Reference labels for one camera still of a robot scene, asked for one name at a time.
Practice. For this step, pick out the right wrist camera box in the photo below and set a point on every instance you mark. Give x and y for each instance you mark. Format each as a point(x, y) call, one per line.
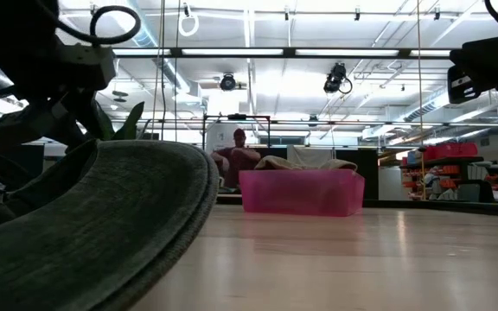
point(463, 86)

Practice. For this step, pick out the green plant leaves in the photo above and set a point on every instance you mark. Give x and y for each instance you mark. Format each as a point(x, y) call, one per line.
point(130, 123)

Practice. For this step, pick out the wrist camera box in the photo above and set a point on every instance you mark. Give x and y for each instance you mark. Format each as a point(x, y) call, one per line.
point(87, 65)
point(463, 86)

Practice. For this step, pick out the dark grey hat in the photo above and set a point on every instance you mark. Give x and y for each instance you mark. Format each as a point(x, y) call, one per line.
point(102, 224)

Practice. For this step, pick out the person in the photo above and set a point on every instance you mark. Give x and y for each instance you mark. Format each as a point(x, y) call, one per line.
point(238, 162)

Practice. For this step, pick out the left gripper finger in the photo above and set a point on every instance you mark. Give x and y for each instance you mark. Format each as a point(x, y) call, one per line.
point(24, 127)
point(82, 116)

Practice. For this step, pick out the black partition panel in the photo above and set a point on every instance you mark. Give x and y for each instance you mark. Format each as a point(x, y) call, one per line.
point(363, 173)

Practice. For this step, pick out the red plastic storage bin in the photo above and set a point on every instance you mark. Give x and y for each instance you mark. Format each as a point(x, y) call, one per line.
point(452, 151)

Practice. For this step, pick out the black frame beam with light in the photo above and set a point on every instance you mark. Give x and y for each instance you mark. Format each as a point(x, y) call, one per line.
point(288, 52)

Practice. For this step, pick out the pink plastic bin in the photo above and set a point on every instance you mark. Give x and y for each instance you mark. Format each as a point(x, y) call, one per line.
point(301, 192)

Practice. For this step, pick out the beige hat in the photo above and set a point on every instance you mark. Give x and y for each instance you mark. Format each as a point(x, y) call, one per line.
point(283, 163)

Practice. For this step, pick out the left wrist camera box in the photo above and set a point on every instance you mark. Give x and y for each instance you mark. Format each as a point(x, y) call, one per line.
point(87, 65)

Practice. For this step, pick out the black ceiling spot lamp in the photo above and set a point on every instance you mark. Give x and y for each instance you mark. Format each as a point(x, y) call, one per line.
point(227, 82)
point(334, 78)

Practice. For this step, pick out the metal shelf rack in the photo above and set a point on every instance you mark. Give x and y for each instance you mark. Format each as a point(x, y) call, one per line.
point(443, 162)

